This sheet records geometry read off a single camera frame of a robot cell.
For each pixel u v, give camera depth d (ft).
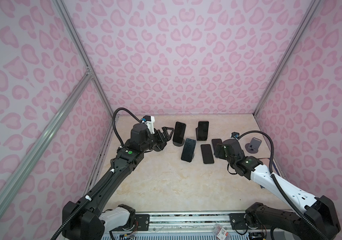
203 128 3.62
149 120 2.25
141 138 1.85
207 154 3.15
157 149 3.20
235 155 1.99
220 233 2.25
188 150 3.03
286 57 2.83
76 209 1.26
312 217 1.25
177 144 3.33
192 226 2.37
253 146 3.15
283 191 1.45
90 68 2.97
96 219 1.24
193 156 3.07
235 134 2.36
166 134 2.14
